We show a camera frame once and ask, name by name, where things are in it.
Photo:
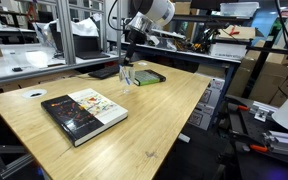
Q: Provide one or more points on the black gripper silver flange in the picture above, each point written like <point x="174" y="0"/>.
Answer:
<point x="138" y="26"/>

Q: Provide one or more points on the clear glass cup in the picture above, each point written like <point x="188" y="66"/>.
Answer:
<point x="129" y="74"/>

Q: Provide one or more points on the blue marker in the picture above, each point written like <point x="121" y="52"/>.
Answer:
<point x="125" y="76"/>

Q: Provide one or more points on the green book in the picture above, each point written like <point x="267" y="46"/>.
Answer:
<point x="146" y="77"/>

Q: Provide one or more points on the black and white hardcover book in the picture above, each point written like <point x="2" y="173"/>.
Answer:
<point x="84" y="115"/>

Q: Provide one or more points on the black keyboard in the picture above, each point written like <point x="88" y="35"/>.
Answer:
<point x="104" y="71"/>

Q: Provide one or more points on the black laptop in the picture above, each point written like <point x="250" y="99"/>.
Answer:
<point x="85" y="46"/>

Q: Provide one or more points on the white plastic bag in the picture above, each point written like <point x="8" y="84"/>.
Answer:
<point x="84" y="27"/>

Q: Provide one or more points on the blue framed workbench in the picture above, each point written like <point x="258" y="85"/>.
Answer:
<point x="184" y="56"/>

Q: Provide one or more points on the tan cardboard box on shelf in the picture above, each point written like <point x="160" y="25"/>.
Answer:
<point x="183" y="8"/>

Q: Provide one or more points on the white printed cardboard boxes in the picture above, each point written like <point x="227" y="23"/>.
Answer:
<point x="209" y="100"/>

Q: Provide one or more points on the white flat box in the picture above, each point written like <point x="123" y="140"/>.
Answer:
<point x="227" y="50"/>

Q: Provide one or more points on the white workbench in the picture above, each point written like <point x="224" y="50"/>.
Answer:
<point x="24" y="61"/>

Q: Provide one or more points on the small black flat object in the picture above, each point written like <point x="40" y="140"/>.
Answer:
<point x="17" y="69"/>

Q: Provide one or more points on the tan box with red mark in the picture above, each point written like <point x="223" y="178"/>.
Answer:
<point x="240" y="32"/>

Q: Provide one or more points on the clear plastic bin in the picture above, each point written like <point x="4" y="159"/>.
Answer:
<point x="240" y="8"/>

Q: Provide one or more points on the black perforated plate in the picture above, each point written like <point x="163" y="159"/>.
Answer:
<point x="250" y="125"/>

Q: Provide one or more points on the stacked brown cardboard boxes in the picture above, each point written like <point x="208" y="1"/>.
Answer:
<point x="267" y="80"/>

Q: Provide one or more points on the aluminium extrusion bars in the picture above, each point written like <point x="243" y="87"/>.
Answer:
<point x="285" y="142"/>

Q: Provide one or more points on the thin aluminium frame post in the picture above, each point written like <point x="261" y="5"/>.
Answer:
<point x="119" y="36"/>

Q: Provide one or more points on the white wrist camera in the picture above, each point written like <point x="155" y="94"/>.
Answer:
<point x="154" y="40"/>

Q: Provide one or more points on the thick aluminium frame post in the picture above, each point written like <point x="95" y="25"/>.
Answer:
<point x="66" y="33"/>

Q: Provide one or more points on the silver metal bracket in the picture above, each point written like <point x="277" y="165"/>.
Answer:
<point x="262" y="111"/>

